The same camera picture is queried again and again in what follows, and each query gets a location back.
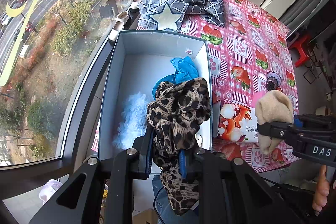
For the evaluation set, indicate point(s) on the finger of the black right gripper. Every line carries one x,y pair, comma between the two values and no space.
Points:
270,133

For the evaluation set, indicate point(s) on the person's jeans legs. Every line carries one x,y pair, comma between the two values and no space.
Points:
164,209

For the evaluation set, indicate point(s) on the leopard print cloth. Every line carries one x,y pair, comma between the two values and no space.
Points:
176,116

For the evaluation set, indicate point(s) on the strawberry paw print tablecloth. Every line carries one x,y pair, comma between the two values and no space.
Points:
233,59

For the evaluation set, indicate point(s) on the dark plaid star garment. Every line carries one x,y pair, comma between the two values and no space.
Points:
168,15

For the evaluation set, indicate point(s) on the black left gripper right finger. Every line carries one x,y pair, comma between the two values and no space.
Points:
231,191

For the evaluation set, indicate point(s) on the light blue fluffy scrunchie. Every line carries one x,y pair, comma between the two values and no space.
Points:
133,122

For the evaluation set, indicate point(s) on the pink foam sponge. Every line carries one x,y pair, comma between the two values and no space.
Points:
256,97

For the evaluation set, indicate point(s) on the red plastic stool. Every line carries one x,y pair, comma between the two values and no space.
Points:
300,44

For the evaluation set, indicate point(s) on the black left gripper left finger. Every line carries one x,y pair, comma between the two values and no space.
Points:
100,189

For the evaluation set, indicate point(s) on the squirrel print tissue pack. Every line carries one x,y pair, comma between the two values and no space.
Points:
237,123

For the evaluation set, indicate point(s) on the person's right hand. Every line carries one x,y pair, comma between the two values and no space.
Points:
321,191

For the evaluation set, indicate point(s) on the beige sock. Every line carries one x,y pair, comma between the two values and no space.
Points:
274,106

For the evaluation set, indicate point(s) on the blue nonwoven cloth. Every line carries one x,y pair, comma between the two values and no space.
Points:
185,70

